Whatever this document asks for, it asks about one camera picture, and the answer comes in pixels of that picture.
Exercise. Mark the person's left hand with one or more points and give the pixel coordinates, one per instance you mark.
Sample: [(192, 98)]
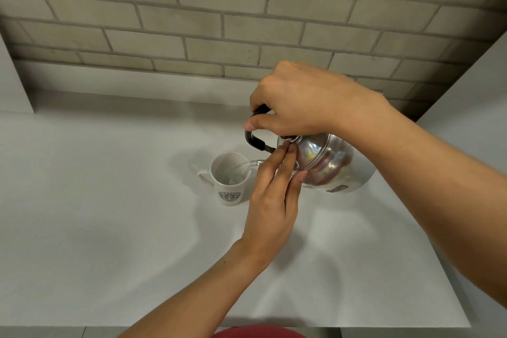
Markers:
[(269, 211)]

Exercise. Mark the person's right hand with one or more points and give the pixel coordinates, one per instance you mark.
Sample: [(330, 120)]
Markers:
[(313, 100)]

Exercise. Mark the person's right thumb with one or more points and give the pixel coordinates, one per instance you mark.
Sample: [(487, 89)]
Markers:
[(269, 124)]

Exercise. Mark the person's left thumb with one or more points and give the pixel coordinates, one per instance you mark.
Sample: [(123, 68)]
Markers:
[(296, 191)]

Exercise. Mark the person's left middle finger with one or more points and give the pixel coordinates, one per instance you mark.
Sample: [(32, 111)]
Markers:
[(271, 165)]

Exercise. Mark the person's right forearm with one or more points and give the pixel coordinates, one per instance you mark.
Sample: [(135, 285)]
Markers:
[(443, 191)]

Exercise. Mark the person's left forearm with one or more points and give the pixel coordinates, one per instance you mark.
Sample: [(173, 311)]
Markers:
[(198, 298)]

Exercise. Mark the white mug with round emblem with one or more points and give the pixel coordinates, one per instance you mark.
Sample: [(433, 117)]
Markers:
[(229, 185)]

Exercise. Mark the person's red clothing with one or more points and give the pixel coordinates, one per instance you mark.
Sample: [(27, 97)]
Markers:
[(257, 332)]

